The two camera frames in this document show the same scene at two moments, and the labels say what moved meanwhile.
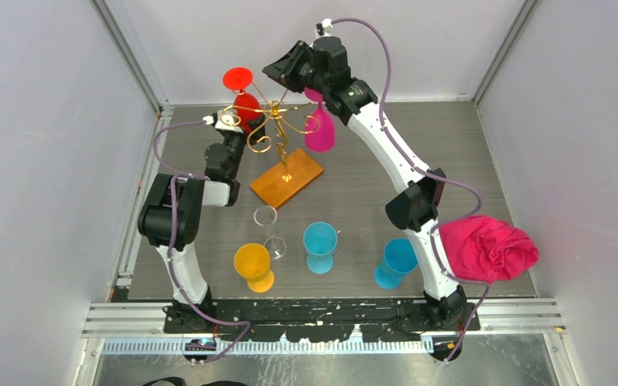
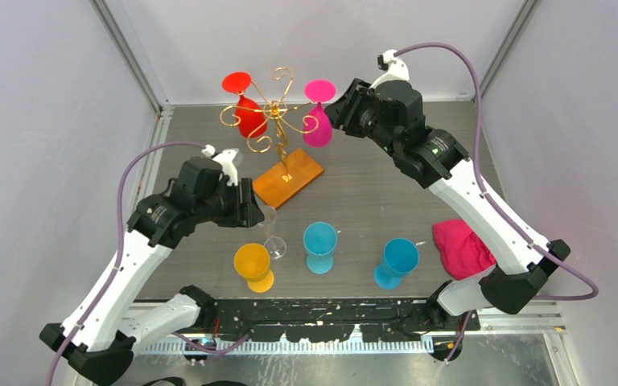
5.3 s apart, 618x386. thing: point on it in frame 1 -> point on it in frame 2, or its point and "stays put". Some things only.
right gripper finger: [290, 68] -> [339, 113]
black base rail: [314, 319] stays put
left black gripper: [241, 135] -> [251, 212]
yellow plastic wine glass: [252, 263] stays put
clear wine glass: [265, 215] stays put
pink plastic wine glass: [319, 131] stays put
